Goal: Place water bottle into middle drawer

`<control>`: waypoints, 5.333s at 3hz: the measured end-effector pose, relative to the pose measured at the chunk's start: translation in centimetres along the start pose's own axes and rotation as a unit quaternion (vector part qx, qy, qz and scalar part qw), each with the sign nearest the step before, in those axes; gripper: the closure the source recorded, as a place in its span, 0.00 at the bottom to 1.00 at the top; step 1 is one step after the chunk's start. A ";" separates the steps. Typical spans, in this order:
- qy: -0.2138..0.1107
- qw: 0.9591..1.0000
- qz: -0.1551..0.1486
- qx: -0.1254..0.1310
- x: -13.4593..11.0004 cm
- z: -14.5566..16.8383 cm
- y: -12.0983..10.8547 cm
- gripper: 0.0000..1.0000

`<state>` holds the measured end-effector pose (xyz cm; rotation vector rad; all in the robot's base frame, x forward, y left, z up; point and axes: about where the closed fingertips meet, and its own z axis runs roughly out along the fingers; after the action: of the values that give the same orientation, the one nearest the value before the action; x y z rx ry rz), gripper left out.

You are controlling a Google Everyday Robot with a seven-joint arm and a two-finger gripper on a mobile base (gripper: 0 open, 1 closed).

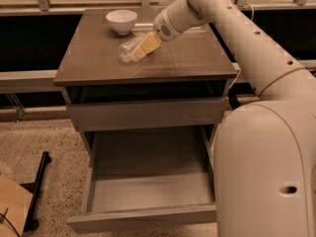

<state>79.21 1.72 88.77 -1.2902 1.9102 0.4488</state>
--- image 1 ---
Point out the open middle drawer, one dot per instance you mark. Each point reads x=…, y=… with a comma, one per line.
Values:
x=145, y=178

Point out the clear plastic water bottle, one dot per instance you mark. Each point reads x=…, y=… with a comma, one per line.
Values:
x=126, y=50

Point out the closed top drawer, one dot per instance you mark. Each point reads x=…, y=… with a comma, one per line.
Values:
x=147, y=114

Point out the black metal stand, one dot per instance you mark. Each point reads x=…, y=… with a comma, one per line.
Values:
x=34, y=188

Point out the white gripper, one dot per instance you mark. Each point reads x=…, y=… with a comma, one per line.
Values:
x=163, y=27

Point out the white ceramic bowl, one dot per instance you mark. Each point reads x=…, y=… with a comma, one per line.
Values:
x=121, y=21

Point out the grey drawer cabinet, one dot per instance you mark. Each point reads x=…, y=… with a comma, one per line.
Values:
x=193, y=66

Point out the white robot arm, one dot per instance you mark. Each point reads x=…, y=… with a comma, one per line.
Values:
x=264, y=152

